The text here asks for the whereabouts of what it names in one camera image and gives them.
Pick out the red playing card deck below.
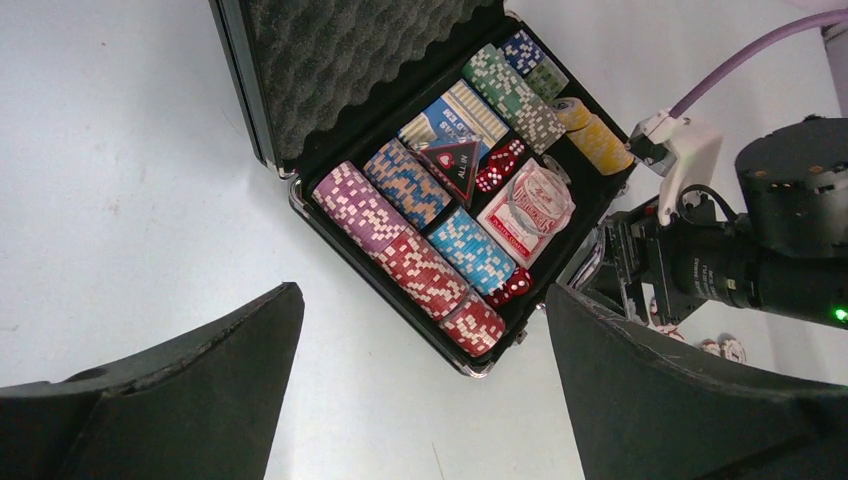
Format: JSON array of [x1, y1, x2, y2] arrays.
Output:
[[476, 159, 576, 268]]

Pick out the red white chip row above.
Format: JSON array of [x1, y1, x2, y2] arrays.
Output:
[[311, 160, 507, 359]]

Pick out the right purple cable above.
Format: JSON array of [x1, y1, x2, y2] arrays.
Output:
[[669, 7, 848, 121]]

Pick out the light blue chip stack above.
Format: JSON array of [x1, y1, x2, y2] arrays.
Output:
[[426, 207, 517, 296]]

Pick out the red dice in case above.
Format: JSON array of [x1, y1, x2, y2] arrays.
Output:
[[475, 139, 526, 193]]

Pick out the white red chip stack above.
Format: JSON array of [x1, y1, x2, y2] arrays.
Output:
[[648, 297, 747, 364]]

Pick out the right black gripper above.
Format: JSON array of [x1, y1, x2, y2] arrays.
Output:
[[582, 199, 847, 329]]

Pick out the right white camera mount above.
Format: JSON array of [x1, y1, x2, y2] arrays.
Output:
[[627, 110, 724, 227]]

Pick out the grey white chip stack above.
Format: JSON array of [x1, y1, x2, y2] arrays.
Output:
[[511, 100, 566, 154]]

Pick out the yellow poker chip stack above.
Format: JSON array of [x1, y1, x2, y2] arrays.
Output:
[[551, 97, 634, 176]]

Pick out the blue white chip stack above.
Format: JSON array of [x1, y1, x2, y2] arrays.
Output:
[[499, 30, 547, 77]]

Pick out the black poker set case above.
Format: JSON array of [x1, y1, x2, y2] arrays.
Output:
[[211, 1, 629, 377]]

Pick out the clear round dealer button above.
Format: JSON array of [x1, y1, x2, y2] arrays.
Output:
[[507, 164, 576, 237]]

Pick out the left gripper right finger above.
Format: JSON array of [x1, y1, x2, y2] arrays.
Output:
[[546, 285, 847, 479]]

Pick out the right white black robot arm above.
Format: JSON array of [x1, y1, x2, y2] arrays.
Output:
[[571, 116, 847, 329]]

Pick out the black all-in triangle marker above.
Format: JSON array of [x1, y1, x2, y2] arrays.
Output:
[[413, 135, 483, 208]]

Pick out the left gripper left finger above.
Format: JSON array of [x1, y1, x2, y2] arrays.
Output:
[[1, 283, 304, 479]]

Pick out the blue patterned card deck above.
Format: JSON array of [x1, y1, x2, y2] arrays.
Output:
[[398, 79, 509, 160]]

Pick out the red die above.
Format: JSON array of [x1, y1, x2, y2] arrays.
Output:
[[484, 266, 534, 308]]

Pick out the green poker chip stack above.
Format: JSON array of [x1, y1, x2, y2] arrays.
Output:
[[462, 44, 542, 126]]

